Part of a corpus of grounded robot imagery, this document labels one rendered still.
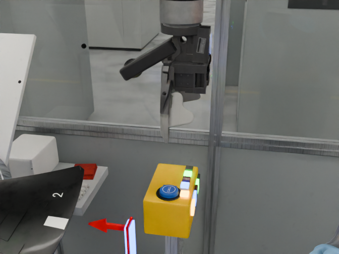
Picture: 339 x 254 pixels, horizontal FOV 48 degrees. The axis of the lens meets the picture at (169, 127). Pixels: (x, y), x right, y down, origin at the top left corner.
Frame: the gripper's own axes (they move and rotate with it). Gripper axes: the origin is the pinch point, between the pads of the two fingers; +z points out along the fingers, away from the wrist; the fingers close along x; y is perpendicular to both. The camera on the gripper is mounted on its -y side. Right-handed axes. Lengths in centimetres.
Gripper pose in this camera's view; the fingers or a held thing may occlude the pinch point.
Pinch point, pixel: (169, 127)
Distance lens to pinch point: 74.8
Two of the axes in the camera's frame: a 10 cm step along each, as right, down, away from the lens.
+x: 1.8, -4.1, 8.9
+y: 9.8, 0.8, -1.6
